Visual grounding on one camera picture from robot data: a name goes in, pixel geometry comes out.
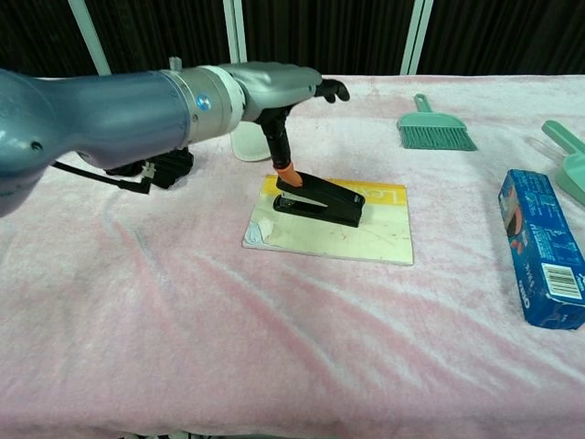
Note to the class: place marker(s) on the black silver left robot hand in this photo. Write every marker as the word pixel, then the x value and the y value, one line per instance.
pixel 274 87

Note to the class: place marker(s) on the black stapler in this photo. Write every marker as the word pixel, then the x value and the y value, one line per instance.
pixel 324 201

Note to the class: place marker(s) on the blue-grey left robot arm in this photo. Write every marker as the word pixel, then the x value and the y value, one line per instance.
pixel 100 119

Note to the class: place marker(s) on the green hand brush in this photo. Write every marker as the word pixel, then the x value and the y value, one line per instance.
pixel 434 130

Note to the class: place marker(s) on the yellow cream Lexicon book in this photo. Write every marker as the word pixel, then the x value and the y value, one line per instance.
pixel 338 242

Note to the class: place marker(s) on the white disposable slipper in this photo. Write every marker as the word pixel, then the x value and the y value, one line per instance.
pixel 249 144

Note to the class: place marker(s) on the black curtain panel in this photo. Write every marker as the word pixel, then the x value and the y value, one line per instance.
pixel 324 34
pixel 160 32
pixel 507 34
pixel 36 36

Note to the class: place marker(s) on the pink fleece table cloth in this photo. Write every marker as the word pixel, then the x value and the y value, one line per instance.
pixel 228 343

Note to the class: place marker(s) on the green dustpan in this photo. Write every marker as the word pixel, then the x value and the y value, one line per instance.
pixel 573 169

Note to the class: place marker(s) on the blue Oreo cookie box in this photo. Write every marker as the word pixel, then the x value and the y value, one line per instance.
pixel 544 247

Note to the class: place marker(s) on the white partition post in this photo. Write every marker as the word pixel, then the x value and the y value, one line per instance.
pixel 91 39
pixel 235 32
pixel 417 36

